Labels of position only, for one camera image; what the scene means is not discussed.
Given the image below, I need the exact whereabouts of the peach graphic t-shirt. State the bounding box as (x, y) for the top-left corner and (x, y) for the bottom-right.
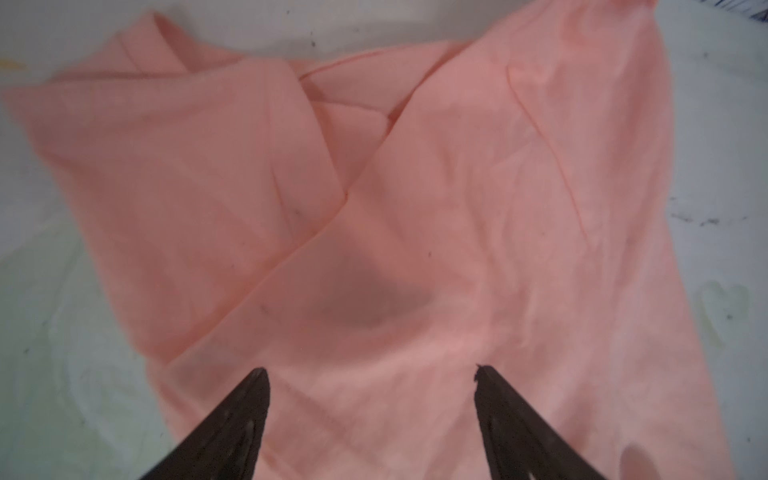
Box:
(4, 1), (734, 479)

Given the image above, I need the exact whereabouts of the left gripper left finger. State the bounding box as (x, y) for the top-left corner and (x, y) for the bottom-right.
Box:
(142, 368), (271, 480)

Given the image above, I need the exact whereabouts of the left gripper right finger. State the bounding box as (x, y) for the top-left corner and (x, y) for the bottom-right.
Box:
(474, 365), (604, 480)

